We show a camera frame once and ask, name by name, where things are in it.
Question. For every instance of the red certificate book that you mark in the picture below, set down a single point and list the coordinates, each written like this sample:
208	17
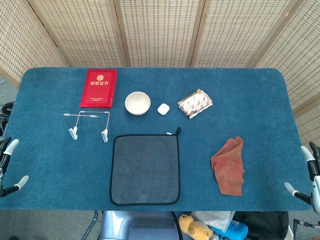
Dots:
98	88

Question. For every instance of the gold red snack package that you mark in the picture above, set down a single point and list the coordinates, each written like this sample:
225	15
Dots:
195	103

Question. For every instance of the white plastic bag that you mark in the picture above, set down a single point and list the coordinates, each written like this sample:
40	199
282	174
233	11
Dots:
212	218

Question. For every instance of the grey and blue cloth mat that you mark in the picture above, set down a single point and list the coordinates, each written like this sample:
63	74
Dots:
145	170

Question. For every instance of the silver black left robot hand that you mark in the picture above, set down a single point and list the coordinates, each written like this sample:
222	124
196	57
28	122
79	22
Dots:
12	146

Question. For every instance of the white earbuds case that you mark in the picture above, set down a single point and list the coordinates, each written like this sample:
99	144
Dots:
163	109

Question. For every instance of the cream ceramic bowl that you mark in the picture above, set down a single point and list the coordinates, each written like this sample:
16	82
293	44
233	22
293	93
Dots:
137	103

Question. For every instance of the yellow plush toy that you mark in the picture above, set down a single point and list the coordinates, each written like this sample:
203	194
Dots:
195	228

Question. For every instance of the bamboo folding screen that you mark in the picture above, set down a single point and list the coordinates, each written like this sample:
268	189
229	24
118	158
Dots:
160	30

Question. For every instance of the blue plastic bottle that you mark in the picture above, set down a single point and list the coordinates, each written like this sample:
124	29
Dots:
233	228

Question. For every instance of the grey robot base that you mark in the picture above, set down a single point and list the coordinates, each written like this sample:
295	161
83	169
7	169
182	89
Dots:
140	225

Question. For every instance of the blue carpet table cover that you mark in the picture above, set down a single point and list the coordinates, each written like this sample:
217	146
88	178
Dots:
62	170

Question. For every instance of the orange cloth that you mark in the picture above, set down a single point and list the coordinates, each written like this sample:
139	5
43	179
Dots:
228	167

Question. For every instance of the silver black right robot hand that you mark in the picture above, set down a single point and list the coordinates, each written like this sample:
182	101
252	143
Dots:
315	180

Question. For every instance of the black bag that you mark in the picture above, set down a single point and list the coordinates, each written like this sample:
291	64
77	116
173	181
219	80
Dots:
265	225

